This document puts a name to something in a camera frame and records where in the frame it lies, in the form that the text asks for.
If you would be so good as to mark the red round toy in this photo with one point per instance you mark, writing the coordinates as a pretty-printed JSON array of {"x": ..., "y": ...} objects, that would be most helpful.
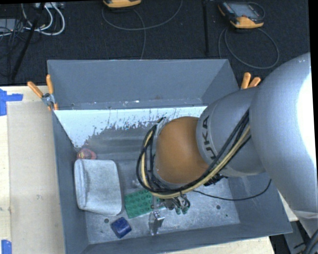
[{"x": 86, "y": 154}]

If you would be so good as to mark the pale cardboard board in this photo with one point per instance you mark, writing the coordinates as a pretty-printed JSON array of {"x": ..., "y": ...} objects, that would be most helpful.
[{"x": 31, "y": 181}]

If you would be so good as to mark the grey folded cloth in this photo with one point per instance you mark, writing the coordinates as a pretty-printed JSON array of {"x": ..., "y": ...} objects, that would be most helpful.
[{"x": 98, "y": 186}]

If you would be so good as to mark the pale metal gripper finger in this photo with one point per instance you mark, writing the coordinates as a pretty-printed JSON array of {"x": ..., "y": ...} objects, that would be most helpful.
[
  {"x": 152, "y": 225},
  {"x": 159, "y": 215}
]

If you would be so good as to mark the grey metal bin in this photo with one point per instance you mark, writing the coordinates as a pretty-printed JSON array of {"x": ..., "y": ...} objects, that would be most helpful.
[{"x": 135, "y": 82}]

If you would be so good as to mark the blue cylinder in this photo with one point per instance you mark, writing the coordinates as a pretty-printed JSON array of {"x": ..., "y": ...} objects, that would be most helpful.
[{"x": 121, "y": 227}]

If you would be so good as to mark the green studded flat block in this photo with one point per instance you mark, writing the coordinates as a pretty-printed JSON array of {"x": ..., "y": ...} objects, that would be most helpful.
[{"x": 138, "y": 203}]

